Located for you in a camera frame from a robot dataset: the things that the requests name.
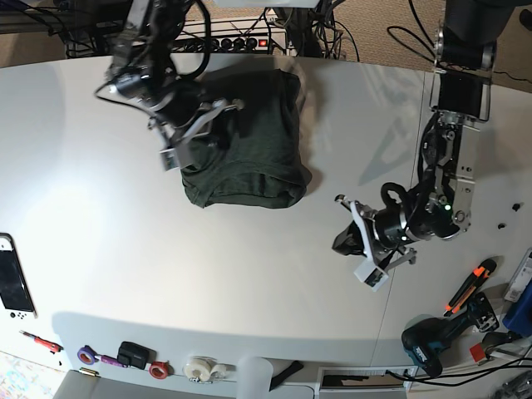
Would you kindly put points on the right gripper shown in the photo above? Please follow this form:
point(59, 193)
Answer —
point(177, 138)

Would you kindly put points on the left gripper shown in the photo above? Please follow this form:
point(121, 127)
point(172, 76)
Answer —
point(391, 239)

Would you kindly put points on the dark green t-shirt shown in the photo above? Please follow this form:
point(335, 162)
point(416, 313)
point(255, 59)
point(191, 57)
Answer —
point(251, 157)

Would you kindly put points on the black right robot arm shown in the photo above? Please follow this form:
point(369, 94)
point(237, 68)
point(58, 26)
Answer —
point(143, 76)

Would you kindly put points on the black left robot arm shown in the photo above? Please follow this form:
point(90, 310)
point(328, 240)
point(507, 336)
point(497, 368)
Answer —
point(463, 55)

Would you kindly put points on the black power strip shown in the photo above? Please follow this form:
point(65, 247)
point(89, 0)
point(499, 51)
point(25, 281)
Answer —
point(241, 45)

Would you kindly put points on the teal black power drill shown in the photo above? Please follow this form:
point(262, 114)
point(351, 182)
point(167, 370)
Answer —
point(424, 341)

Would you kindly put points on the orange black utility knife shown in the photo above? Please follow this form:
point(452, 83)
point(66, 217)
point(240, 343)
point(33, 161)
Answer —
point(471, 284)

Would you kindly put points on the translucent plastic cup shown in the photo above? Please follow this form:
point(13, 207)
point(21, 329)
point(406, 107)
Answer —
point(254, 376)

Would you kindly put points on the blue box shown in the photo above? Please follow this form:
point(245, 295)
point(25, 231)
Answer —
point(518, 318)

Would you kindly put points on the white tape roll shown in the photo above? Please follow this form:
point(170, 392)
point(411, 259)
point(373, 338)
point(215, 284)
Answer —
point(199, 369)

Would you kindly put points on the red tape roll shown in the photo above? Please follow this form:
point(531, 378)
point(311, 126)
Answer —
point(159, 370)

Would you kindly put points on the white handheld game console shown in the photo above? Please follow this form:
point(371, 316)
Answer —
point(15, 295)

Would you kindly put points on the purple marker pen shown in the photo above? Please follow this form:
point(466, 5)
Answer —
point(110, 361)

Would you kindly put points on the purple tape roll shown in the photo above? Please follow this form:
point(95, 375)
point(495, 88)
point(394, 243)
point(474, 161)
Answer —
point(87, 355)

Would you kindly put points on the red screwdriver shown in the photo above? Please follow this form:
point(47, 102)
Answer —
point(50, 346)

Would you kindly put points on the brass bullet-shaped piece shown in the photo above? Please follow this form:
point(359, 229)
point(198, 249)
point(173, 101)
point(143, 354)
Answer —
point(88, 372)

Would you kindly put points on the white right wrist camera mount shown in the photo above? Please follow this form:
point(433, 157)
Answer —
point(176, 153)

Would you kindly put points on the black action camera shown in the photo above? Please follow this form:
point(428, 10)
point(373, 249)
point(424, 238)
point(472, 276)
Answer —
point(133, 355)

